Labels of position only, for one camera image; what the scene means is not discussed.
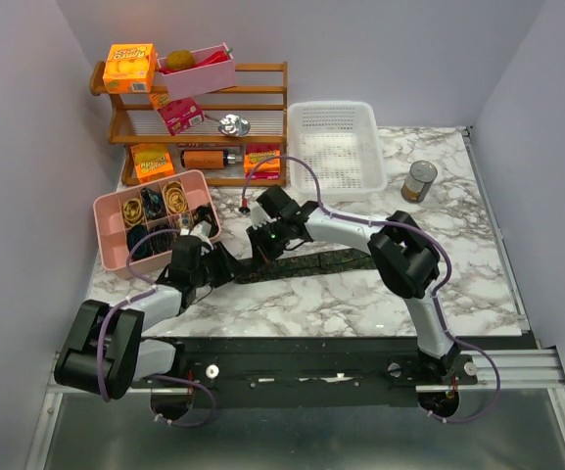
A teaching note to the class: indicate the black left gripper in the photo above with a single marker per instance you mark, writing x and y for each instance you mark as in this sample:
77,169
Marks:
226,266

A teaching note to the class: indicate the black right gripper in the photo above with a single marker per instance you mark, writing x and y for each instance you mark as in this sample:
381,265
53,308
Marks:
258,246

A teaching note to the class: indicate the dark green nature-print tie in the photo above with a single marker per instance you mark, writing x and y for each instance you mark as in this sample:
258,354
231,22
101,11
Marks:
329,262

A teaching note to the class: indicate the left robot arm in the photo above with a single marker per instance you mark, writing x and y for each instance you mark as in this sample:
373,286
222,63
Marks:
125,333

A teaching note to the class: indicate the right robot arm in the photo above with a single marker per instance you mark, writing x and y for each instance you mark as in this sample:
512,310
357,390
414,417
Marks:
406,258

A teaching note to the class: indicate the rolled black patterned tie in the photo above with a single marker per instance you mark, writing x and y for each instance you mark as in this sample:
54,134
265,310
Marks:
162,239

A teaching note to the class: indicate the rolled colourful pop-art tie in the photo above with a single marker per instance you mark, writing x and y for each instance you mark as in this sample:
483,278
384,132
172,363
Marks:
183,221

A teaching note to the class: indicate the rolled dark gold-print tie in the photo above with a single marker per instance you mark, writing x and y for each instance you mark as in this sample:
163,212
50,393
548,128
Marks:
203,213

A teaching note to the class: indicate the rolled blue striped tie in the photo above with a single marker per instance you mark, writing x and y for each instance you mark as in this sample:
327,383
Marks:
138,249

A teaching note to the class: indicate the rolled gold tie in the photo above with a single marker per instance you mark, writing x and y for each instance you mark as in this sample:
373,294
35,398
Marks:
174,196

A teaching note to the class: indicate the pink divided organizer box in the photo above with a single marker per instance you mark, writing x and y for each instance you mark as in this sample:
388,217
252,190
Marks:
111,231

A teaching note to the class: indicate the rolled dark blue tie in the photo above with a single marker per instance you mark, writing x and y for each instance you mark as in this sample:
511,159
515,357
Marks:
153,203

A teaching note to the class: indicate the rolled yellow tie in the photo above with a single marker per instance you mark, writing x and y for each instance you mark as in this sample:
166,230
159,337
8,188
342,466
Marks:
132,212

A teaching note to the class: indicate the orange Scrub Mommy box bottom right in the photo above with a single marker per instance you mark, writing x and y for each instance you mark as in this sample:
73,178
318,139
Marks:
263,160

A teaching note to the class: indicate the wooden shelf rack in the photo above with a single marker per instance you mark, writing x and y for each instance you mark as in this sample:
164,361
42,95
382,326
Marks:
264,106

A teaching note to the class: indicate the orange cylindrical bottle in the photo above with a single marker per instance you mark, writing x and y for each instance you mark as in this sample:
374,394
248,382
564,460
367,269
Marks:
209,159

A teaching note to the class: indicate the orange Scrub Daddy box bottom left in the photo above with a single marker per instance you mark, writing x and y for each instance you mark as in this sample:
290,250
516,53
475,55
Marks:
151,162

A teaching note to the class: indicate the orange scrub daddy box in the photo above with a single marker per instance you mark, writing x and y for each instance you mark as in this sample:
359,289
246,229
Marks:
130,68
151,162

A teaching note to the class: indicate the white plastic basket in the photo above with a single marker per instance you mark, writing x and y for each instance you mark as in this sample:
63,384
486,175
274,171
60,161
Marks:
339,142

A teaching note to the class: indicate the silver metal scoop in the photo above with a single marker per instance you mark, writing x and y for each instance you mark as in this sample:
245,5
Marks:
231,125

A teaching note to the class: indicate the pink sponge box middle shelf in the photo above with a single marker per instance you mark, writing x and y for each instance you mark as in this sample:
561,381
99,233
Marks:
178,115

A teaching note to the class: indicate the metal tin can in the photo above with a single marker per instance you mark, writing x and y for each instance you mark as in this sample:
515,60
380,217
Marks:
418,181

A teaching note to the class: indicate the pink rectangular tray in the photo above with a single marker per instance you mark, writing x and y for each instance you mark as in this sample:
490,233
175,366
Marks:
201,79

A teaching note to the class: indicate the red chili pepper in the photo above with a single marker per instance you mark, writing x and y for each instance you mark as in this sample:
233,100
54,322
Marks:
215,58

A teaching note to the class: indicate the brown round sponge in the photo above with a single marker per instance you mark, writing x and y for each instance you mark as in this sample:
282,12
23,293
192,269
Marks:
180,60

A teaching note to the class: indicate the orange Scrub Daddy box top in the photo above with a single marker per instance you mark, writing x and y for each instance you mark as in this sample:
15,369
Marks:
130,68

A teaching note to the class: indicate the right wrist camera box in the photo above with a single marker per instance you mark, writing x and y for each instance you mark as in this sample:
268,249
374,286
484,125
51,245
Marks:
258,216

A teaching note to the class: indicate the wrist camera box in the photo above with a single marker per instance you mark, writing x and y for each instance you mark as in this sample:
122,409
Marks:
258,216
203,231

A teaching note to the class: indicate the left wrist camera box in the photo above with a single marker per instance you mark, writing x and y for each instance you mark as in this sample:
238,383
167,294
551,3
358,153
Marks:
203,231

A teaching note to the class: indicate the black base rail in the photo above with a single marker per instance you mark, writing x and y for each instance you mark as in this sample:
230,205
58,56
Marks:
308,372

